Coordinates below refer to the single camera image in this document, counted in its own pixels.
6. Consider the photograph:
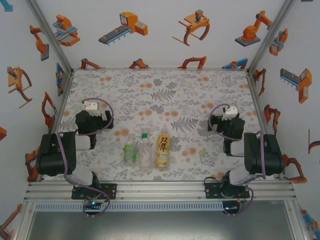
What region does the aluminium frame leg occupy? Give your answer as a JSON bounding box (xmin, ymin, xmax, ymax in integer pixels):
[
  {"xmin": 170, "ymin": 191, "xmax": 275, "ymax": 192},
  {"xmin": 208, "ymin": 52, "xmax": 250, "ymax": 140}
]
[
  {"xmin": 13, "ymin": 201, "xmax": 36, "ymax": 240},
  {"xmin": 284, "ymin": 199, "xmax": 308, "ymax": 240}
]

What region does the orange tea bottle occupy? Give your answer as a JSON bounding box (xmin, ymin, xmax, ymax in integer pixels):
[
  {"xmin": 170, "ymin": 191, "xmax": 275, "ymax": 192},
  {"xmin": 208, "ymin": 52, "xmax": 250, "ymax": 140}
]
[{"xmin": 155, "ymin": 127, "xmax": 172, "ymax": 171}]

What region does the wide aluminium frame rail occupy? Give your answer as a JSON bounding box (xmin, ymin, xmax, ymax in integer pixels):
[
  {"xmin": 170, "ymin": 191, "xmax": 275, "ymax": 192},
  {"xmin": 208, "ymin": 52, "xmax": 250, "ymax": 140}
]
[{"xmin": 23, "ymin": 181, "xmax": 297, "ymax": 202}]

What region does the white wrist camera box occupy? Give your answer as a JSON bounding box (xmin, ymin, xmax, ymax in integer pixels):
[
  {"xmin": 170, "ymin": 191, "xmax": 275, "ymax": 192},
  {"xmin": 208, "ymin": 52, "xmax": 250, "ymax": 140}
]
[
  {"xmin": 82, "ymin": 99, "xmax": 101, "ymax": 117},
  {"xmin": 222, "ymin": 106, "xmax": 238, "ymax": 121}
]

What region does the perforated grey cable duct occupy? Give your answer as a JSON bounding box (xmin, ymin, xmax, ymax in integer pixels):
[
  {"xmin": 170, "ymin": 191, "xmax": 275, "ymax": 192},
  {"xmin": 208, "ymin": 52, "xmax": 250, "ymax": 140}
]
[{"xmin": 33, "ymin": 201, "xmax": 225, "ymax": 212}]

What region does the aluminium frame post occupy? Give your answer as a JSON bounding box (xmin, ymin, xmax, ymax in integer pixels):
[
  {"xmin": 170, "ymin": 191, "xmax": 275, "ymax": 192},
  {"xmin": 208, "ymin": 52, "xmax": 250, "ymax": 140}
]
[
  {"xmin": 246, "ymin": 0, "xmax": 298, "ymax": 73},
  {"xmin": 24, "ymin": 0, "xmax": 75, "ymax": 75}
]

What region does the thin aluminium table rail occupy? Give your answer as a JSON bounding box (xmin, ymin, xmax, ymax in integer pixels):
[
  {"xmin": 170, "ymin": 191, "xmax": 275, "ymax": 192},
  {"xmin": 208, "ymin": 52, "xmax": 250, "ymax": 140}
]
[{"xmin": 72, "ymin": 66, "xmax": 250, "ymax": 72}]

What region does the clear bottle green cap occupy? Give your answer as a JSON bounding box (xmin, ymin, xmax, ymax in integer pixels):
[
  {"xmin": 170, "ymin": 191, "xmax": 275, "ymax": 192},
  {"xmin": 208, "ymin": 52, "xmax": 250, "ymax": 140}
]
[{"xmin": 137, "ymin": 133, "xmax": 153, "ymax": 171}]

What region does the floral patterned table cloth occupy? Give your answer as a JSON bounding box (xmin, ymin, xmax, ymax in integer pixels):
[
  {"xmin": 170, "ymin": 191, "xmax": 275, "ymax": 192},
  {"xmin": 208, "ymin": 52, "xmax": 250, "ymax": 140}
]
[{"xmin": 53, "ymin": 69, "xmax": 278, "ymax": 182}]

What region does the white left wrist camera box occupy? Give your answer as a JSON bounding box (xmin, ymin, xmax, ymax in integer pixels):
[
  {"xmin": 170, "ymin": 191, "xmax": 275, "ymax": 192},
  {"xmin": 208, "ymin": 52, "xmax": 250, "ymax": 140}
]
[{"xmin": 82, "ymin": 99, "xmax": 101, "ymax": 117}]

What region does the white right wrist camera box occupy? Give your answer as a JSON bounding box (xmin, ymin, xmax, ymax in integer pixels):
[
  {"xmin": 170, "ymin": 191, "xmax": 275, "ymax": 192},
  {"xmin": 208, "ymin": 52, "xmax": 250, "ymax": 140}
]
[{"xmin": 222, "ymin": 106, "xmax": 238, "ymax": 121}]

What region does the aluminium table side rail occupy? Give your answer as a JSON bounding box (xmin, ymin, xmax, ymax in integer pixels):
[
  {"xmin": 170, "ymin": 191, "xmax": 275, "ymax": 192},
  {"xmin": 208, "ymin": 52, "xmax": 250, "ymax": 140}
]
[
  {"xmin": 246, "ymin": 70, "xmax": 285, "ymax": 180},
  {"xmin": 47, "ymin": 70, "xmax": 75, "ymax": 141}
]

